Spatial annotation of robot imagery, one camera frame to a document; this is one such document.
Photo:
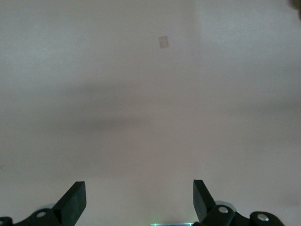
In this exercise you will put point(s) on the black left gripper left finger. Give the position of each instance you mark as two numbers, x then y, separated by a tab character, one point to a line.
73	202

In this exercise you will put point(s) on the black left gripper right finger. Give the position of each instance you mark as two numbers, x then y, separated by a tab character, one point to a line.
202	202

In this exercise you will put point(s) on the small brown tape square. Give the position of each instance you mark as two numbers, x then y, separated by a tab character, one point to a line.
163	42

